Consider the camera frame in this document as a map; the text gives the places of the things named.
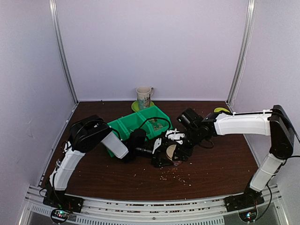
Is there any gold round lid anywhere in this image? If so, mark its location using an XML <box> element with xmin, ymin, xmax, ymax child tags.
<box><xmin>165</xmin><ymin>144</ymin><xmax>177</xmax><ymax>161</ymax></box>

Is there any green candy bin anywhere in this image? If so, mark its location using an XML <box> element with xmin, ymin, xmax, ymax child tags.
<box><xmin>106</xmin><ymin>147</ymin><xmax>115</xmax><ymax>158</ymax></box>
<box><xmin>137</xmin><ymin>106</ymin><xmax>173</xmax><ymax>140</ymax></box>
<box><xmin>108</xmin><ymin>113</ymin><xmax>146</xmax><ymax>141</ymax></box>

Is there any clear plastic round container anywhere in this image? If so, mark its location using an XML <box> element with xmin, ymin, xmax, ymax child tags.
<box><xmin>172</xmin><ymin>161</ymin><xmax>184</xmax><ymax>166</ymax></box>

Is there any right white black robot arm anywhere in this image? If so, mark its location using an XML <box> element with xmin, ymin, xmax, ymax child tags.
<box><xmin>172</xmin><ymin>105</ymin><xmax>299</xmax><ymax>207</ymax></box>

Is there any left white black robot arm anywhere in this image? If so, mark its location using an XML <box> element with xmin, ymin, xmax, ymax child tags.
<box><xmin>44</xmin><ymin>114</ymin><xmax>172</xmax><ymax>208</ymax></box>

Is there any lime green bowl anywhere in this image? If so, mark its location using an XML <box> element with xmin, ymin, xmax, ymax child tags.
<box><xmin>214</xmin><ymin>107</ymin><xmax>230</xmax><ymax>113</ymax></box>

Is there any green saucer plate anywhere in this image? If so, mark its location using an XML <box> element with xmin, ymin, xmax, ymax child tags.
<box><xmin>131</xmin><ymin>101</ymin><xmax>155</xmax><ymax>113</ymax></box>

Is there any patterned ceramic mug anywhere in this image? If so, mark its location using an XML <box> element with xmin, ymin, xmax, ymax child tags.
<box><xmin>136</xmin><ymin>86</ymin><xmax>154</xmax><ymax>110</ymax></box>

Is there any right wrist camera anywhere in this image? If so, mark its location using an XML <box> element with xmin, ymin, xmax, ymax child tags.
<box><xmin>165</xmin><ymin>129</ymin><xmax>186</xmax><ymax>144</ymax></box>

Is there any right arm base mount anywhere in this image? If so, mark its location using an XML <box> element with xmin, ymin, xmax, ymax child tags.
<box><xmin>224</xmin><ymin>193</ymin><xmax>264</xmax><ymax>212</ymax></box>

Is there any front aluminium rail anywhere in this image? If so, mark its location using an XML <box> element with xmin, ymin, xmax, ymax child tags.
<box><xmin>16</xmin><ymin>185</ymin><xmax>291</xmax><ymax>225</ymax></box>

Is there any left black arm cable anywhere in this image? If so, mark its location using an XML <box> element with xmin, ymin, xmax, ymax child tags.
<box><xmin>60</xmin><ymin>116</ymin><xmax>171</xmax><ymax>155</ymax></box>

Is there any right aluminium frame post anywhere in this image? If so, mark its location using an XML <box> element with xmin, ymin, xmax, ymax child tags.
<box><xmin>226</xmin><ymin>0</ymin><xmax>257</xmax><ymax>107</ymax></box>

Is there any aluminium frame post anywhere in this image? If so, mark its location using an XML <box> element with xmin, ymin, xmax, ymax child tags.
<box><xmin>49</xmin><ymin>0</ymin><xmax>79</xmax><ymax>105</ymax></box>
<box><xmin>226</xmin><ymin>0</ymin><xmax>257</xmax><ymax>107</ymax></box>

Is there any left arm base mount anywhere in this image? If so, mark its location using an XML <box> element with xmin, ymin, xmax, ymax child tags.
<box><xmin>43</xmin><ymin>193</ymin><xmax>84</xmax><ymax>213</ymax></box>

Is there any left aluminium frame post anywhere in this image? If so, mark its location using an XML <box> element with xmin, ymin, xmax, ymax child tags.
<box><xmin>49</xmin><ymin>0</ymin><xmax>79</xmax><ymax>105</ymax></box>

